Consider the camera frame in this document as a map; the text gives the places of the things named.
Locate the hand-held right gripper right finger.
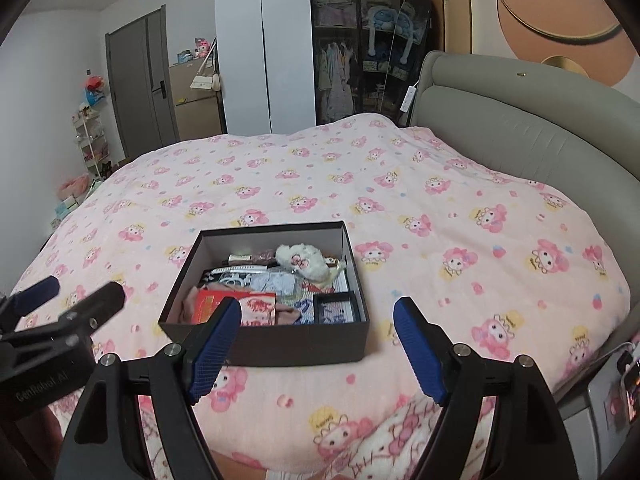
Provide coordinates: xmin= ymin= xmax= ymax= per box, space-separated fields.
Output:
xmin=392 ymin=296 xmax=581 ymax=480

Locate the red packet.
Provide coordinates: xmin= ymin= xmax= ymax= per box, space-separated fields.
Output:
xmin=192 ymin=289 xmax=277 ymax=327

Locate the black white striped strap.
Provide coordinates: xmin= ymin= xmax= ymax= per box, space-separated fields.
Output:
xmin=202 ymin=264 xmax=264 ymax=284

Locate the pink bundle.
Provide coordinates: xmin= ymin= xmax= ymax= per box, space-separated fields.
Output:
xmin=56 ymin=174 xmax=92 ymax=202

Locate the small black tray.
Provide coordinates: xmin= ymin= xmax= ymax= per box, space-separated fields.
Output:
xmin=312 ymin=290 xmax=362 ymax=324

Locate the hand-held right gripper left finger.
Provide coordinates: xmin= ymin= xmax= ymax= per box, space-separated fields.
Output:
xmin=57 ymin=296 xmax=243 ymax=480

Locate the white handbag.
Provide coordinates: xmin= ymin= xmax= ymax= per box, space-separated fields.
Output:
xmin=190 ymin=35 xmax=222 ymax=94

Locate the brown cabinet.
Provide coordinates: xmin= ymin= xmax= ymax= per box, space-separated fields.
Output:
xmin=167 ymin=59 xmax=227 ymax=142

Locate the blue plush toy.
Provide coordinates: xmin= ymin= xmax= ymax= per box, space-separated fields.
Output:
xmin=364 ymin=4 xmax=417 ymax=57

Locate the black storage box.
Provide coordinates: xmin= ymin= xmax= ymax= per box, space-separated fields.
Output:
xmin=157 ymin=221 xmax=371 ymax=367

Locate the grey door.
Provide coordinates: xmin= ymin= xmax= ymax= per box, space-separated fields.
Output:
xmin=105 ymin=5 xmax=182 ymax=162

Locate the white wardrobe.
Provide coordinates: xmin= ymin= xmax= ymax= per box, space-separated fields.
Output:
xmin=213 ymin=0 xmax=317 ymax=137

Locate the white plush toy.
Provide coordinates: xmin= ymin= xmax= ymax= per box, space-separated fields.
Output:
xmin=276 ymin=242 xmax=332 ymax=282

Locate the tan pad blue fleece lining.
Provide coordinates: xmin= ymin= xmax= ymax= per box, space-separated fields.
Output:
xmin=274 ymin=304 xmax=302 ymax=327

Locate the blue white cloth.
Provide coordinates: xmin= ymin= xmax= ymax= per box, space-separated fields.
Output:
xmin=247 ymin=271 xmax=299 ymax=295

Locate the dark glass cabinet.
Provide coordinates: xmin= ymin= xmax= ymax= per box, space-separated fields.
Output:
xmin=308 ymin=0 xmax=404 ymax=129

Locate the cartoon figure sticker packet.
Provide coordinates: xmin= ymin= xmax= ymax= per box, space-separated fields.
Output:
xmin=320 ymin=256 xmax=349 ymax=292

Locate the grey nightstand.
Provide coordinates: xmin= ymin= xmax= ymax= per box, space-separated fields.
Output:
xmin=586 ymin=359 xmax=640 ymax=437

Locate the pink cartoon printed blanket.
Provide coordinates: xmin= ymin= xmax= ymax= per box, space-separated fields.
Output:
xmin=10 ymin=114 xmax=632 ymax=480

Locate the white shelf rack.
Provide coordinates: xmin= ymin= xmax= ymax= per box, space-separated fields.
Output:
xmin=71 ymin=104 xmax=114 ymax=182

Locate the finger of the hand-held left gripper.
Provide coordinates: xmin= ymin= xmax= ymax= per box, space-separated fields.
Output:
xmin=0 ymin=275 xmax=62 ymax=327
xmin=56 ymin=281 xmax=127 ymax=342

